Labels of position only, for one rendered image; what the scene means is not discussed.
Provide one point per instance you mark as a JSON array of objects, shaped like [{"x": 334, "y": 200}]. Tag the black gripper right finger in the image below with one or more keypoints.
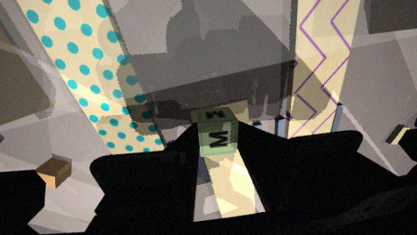
[{"x": 273, "y": 162}]

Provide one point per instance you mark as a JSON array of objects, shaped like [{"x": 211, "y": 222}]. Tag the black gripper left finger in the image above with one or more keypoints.
[{"x": 175, "y": 166}]

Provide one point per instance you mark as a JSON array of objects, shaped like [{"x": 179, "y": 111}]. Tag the green letter cube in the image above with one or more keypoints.
[{"x": 217, "y": 130}]

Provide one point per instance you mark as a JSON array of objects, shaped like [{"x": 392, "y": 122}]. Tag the tan cube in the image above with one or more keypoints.
[{"x": 54, "y": 172}]

